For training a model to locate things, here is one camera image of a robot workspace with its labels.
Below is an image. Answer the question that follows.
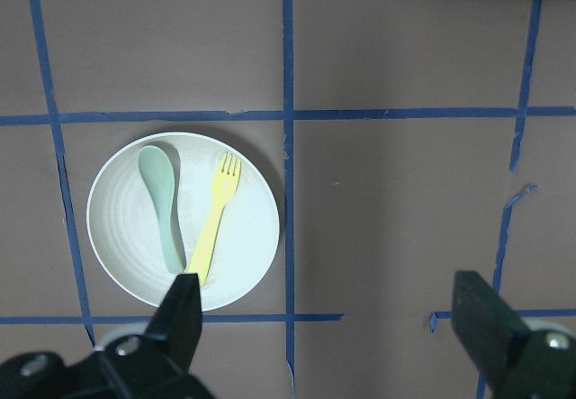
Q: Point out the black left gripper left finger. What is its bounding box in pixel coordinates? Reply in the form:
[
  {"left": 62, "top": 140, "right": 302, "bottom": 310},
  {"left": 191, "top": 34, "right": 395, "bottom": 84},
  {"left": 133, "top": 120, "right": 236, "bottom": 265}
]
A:
[{"left": 1, "top": 274, "right": 212, "bottom": 398}]

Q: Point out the white round plate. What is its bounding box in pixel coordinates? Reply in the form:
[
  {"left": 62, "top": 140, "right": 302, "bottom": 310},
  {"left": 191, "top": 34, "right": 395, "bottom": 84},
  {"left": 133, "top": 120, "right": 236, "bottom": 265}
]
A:
[{"left": 86, "top": 132, "right": 280, "bottom": 311}]

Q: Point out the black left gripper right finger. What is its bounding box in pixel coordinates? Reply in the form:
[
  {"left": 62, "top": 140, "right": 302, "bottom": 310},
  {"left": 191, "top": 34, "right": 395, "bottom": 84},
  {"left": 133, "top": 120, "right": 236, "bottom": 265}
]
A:
[{"left": 451, "top": 270, "right": 575, "bottom": 398}]

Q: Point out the pale green plastic spoon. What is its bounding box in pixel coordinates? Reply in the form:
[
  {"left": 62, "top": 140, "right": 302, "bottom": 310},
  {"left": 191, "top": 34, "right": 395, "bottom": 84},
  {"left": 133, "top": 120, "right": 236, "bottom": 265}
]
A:
[{"left": 137, "top": 145, "right": 185, "bottom": 274}]

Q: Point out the yellow plastic fork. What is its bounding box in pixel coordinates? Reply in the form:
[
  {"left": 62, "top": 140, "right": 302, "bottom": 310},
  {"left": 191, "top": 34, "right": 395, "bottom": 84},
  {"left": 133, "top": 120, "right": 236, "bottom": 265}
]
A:
[{"left": 186, "top": 152, "right": 242, "bottom": 286}]

